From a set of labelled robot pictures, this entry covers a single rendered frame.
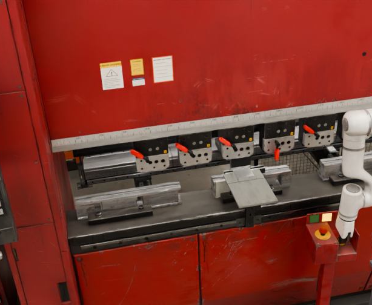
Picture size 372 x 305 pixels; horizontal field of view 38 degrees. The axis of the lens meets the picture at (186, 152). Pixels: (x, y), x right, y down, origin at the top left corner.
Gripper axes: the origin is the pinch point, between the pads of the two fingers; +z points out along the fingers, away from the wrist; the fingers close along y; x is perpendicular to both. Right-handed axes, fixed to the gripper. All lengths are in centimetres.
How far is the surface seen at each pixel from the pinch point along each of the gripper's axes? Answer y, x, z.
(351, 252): 6.0, 2.6, 3.0
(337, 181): -25.5, 4.8, -13.8
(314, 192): -21.8, -7.9, -11.6
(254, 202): -4.4, -42.4, -25.8
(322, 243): 5.0, -12.3, -4.5
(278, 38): -34, -28, -89
